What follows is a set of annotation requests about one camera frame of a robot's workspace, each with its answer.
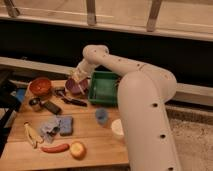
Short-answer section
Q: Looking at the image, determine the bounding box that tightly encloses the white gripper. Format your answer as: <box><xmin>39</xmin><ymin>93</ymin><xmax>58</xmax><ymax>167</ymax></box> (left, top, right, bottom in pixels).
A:
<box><xmin>71</xmin><ymin>59</ymin><xmax>96</xmax><ymax>83</ymax></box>

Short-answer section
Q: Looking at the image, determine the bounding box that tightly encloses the silver metal fork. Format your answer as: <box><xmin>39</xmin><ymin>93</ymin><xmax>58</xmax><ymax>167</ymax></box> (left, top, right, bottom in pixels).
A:
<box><xmin>78</xmin><ymin>82</ymin><xmax>85</xmax><ymax>95</ymax></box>

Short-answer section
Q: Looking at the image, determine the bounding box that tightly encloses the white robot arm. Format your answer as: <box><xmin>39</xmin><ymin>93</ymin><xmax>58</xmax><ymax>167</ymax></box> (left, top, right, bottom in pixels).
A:
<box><xmin>73</xmin><ymin>45</ymin><xmax>182</xmax><ymax>171</ymax></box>

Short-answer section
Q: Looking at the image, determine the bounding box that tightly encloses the purple bowl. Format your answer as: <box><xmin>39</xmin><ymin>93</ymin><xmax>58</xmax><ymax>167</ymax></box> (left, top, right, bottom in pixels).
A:
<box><xmin>65</xmin><ymin>78</ymin><xmax>88</xmax><ymax>95</ymax></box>

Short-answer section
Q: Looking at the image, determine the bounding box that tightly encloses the orange bowl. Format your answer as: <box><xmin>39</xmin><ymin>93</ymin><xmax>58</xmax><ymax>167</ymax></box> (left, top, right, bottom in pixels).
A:
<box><xmin>29</xmin><ymin>77</ymin><xmax>52</xmax><ymax>96</ymax></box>

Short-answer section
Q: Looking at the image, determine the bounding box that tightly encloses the green plastic tray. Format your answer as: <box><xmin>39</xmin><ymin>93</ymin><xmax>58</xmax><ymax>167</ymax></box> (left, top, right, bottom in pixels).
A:
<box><xmin>88</xmin><ymin>71</ymin><xmax>119</xmax><ymax>106</ymax></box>

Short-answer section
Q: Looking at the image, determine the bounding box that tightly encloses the black rectangular remote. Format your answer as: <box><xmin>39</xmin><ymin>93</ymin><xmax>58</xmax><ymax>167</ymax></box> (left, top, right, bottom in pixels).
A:
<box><xmin>43</xmin><ymin>101</ymin><xmax>61</xmax><ymax>115</ymax></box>

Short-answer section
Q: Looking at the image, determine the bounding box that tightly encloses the blue plastic cup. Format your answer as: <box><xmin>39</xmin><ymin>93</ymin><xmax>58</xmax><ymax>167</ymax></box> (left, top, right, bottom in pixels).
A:
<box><xmin>95</xmin><ymin>108</ymin><xmax>108</xmax><ymax>125</ymax></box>

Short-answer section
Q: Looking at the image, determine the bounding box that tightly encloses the small metal can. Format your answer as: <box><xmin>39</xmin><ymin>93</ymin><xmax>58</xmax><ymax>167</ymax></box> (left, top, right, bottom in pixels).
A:
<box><xmin>29</xmin><ymin>98</ymin><xmax>42</xmax><ymax>111</ymax></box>

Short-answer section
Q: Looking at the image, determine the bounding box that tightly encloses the blue sponge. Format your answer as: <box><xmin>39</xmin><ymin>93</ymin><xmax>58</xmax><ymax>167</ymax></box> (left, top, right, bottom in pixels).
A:
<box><xmin>60</xmin><ymin>116</ymin><xmax>73</xmax><ymax>136</ymax></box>

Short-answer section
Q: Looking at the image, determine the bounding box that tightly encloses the wooden table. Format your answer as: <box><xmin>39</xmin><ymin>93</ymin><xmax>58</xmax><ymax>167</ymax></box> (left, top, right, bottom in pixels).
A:
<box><xmin>0</xmin><ymin>79</ymin><xmax>130</xmax><ymax>171</ymax></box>

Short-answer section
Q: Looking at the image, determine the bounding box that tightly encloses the blue object at table edge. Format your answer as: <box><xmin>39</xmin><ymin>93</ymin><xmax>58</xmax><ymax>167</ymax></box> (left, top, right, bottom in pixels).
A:
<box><xmin>15</xmin><ymin>88</ymin><xmax>26</xmax><ymax>102</ymax></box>

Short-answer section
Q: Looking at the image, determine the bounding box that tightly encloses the clear plastic bag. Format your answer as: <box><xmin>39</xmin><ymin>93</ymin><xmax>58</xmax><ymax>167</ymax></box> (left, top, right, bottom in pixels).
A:
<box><xmin>38</xmin><ymin>116</ymin><xmax>60</xmax><ymax>143</ymax></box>

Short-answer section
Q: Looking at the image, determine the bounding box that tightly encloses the white plastic cup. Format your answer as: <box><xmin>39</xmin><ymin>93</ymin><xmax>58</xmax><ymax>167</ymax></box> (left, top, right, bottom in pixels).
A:
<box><xmin>111</xmin><ymin>119</ymin><xmax>124</xmax><ymax>139</ymax></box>

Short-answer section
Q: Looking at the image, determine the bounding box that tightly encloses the black chair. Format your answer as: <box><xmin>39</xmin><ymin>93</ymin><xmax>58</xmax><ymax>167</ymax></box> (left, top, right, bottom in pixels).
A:
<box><xmin>0</xmin><ymin>69</ymin><xmax>21</xmax><ymax>156</ymax></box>

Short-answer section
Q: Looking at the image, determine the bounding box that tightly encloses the red sausage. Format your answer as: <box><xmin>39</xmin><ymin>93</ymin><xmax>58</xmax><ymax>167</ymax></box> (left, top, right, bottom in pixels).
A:
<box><xmin>40</xmin><ymin>143</ymin><xmax>70</xmax><ymax>153</ymax></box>

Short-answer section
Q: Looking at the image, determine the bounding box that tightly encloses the red yellow apple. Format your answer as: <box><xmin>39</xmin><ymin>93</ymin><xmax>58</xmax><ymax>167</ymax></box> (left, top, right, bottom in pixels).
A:
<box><xmin>70</xmin><ymin>141</ymin><xmax>87</xmax><ymax>160</ymax></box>

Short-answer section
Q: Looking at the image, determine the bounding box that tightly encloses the peeled banana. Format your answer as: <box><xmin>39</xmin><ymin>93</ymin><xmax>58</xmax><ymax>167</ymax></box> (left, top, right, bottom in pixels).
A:
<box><xmin>24</xmin><ymin>122</ymin><xmax>44</xmax><ymax>149</ymax></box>

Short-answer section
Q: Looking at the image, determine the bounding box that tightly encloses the black handled peeler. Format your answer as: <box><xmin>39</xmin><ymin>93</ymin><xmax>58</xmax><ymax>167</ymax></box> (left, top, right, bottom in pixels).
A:
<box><xmin>53</xmin><ymin>87</ymin><xmax>87</xmax><ymax>107</ymax></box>

